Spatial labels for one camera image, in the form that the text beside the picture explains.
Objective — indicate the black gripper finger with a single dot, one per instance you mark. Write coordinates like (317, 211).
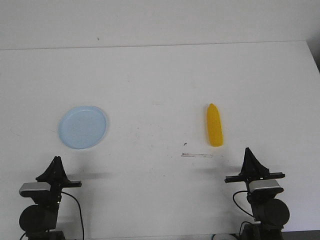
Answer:
(49, 172)
(255, 166)
(246, 160)
(61, 172)

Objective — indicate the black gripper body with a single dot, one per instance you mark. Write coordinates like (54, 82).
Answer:
(250, 178)
(61, 182)

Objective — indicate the yellow plastic corn cob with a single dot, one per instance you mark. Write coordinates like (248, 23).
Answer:
(214, 126)

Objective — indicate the light blue round plate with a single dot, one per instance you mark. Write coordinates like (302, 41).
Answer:
(83, 127)

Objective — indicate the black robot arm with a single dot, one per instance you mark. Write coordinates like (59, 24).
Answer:
(269, 213)
(39, 221)

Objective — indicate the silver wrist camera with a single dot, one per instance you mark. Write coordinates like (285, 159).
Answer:
(31, 189)
(265, 185)

